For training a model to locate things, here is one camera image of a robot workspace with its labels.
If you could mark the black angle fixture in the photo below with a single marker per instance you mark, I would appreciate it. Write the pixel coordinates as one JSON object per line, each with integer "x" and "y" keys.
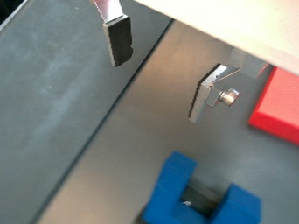
{"x": 198, "y": 198}

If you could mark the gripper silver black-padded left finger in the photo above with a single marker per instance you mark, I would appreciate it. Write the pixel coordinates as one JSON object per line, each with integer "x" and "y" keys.
{"x": 117, "y": 26}

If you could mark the red base block with slots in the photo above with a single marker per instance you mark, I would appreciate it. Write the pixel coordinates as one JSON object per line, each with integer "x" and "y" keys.
{"x": 277, "y": 111}

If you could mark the blue U-shaped block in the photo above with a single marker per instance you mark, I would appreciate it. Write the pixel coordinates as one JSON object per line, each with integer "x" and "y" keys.
{"x": 239, "y": 206}

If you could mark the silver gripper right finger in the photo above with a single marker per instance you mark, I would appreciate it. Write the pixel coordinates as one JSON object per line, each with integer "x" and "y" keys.
{"x": 219, "y": 85}

